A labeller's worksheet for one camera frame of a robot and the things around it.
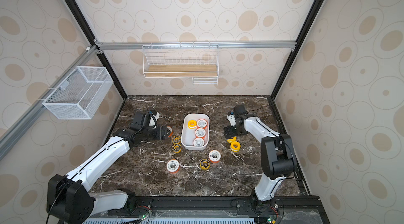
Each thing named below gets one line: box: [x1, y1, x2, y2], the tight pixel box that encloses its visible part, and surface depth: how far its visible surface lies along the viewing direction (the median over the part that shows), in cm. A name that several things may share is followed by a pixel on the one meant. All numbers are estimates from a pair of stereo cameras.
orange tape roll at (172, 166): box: [166, 158, 180, 174], surface depth 86 cm
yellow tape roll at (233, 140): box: [226, 136, 238, 144], surface depth 97 cm
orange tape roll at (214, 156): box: [208, 149, 221, 164], surface depth 89 cm
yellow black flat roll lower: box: [171, 143, 183, 154], surface depth 94 cm
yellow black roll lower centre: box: [199, 158, 210, 170], surface depth 87 cm
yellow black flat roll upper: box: [171, 135, 181, 145], surface depth 98 cm
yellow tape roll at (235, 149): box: [229, 140, 241, 153], surface depth 94 cm
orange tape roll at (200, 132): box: [194, 127, 207, 139], surface depth 99 cm
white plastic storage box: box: [180, 113, 211, 151], surface depth 100 cm
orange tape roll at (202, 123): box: [196, 118, 208, 129], surface depth 105 cm
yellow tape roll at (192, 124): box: [187, 119, 197, 130], surface depth 104 cm
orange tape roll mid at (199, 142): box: [193, 136, 206, 147], surface depth 96 cm
